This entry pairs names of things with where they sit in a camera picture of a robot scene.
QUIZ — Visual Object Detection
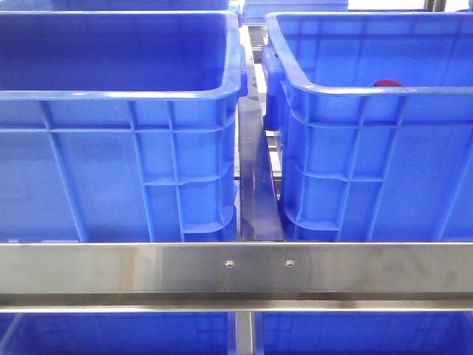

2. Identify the rear right blue crate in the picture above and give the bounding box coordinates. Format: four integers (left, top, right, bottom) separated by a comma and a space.
242, 0, 349, 24

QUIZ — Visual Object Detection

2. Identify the large blue crate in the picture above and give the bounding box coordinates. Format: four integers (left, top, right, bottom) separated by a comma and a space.
1, 11, 248, 243
262, 12, 472, 242

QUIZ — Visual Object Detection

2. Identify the lower left blue crate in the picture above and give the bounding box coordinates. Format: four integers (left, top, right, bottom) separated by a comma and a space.
1, 313, 237, 354

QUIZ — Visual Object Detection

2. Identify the rear left blue crate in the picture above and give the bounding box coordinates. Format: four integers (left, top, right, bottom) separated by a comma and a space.
1, 0, 240, 13

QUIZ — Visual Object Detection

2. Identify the large blue crate left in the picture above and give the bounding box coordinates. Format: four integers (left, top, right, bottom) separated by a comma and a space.
1, 11, 248, 243

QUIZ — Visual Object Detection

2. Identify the lower right blue crate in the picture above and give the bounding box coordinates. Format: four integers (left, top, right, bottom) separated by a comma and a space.
255, 312, 472, 354

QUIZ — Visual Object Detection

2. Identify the red button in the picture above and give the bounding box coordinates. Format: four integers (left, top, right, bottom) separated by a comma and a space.
374, 79, 403, 87

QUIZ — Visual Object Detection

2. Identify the steel vertical post below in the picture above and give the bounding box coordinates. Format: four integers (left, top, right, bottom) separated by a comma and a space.
235, 311, 256, 355

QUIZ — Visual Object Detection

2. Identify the steel divider bar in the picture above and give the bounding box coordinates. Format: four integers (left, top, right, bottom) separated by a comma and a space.
238, 61, 284, 242

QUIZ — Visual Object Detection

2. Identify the large blue crate right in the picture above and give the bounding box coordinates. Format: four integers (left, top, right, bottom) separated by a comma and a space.
262, 12, 472, 242

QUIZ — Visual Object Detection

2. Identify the stainless steel shelf rail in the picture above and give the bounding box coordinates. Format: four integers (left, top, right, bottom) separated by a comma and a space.
1, 242, 472, 313

